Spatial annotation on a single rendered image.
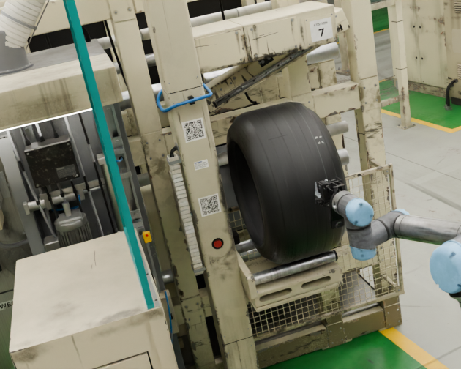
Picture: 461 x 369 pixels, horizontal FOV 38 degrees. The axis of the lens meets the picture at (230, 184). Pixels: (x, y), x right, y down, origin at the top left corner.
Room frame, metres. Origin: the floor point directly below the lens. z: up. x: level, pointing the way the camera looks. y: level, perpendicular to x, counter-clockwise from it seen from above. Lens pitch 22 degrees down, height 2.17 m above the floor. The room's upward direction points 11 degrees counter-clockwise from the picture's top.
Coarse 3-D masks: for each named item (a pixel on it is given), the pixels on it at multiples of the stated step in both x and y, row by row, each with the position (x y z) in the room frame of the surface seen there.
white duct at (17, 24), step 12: (12, 0) 2.41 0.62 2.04; (24, 0) 2.41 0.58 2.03; (36, 0) 2.42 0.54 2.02; (12, 12) 2.40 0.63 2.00; (24, 12) 2.40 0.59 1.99; (36, 12) 2.43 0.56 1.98; (0, 24) 2.40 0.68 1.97; (12, 24) 2.39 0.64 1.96; (24, 24) 2.40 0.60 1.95; (12, 36) 2.39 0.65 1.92; (24, 36) 2.42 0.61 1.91
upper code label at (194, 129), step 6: (192, 120) 2.22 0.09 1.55; (198, 120) 2.22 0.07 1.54; (186, 126) 2.21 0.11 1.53; (192, 126) 2.22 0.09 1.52; (198, 126) 2.22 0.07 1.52; (186, 132) 2.21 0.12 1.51; (192, 132) 2.22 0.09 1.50; (198, 132) 2.22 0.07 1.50; (204, 132) 2.23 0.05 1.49; (186, 138) 2.21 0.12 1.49; (192, 138) 2.22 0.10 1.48; (198, 138) 2.22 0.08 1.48
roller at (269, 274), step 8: (312, 256) 2.23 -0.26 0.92; (320, 256) 2.23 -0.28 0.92; (328, 256) 2.23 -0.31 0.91; (336, 256) 2.23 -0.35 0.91; (288, 264) 2.21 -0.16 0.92; (296, 264) 2.20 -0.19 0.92; (304, 264) 2.20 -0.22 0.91; (312, 264) 2.21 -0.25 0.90; (320, 264) 2.22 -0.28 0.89; (256, 272) 2.20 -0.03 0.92; (264, 272) 2.18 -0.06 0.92; (272, 272) 2.18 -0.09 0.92; (280, 272) 2.18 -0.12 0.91; (288, 272) 2.19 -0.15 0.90; (296, 272) 2.20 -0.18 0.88; (256, 280) 2.16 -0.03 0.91; (264, 280) 2.17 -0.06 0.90
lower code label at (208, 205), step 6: (198, 198) 2.21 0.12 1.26; (204, 198) 2.22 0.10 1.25; (210, 198) 2.22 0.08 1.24; (216, 198) 2.22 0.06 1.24; (204, 204) 2.22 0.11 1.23; (210, 204) 2.22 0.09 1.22; (216, 204) 2.22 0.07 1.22; (204, 210) 2.21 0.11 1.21; (210, 210) 2.22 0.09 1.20; (216, 210) 2.22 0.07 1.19; (204, 216) 2.21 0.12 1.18
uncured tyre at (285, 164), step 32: (256, 128) 2.24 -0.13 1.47; (288, 128) 2.22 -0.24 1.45; (320, 128) 2.22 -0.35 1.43; (256, 160) 2.15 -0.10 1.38; (288, 160) 2.12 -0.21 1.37; (320, 160) 2.13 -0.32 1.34; (256, 192) 2.60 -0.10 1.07; (288, 192) 2.07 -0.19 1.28; (256, 224) 2.50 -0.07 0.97; (288, 224) 2.06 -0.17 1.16; (320, 224) 2.08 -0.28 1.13; (288, 256) 2.12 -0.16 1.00
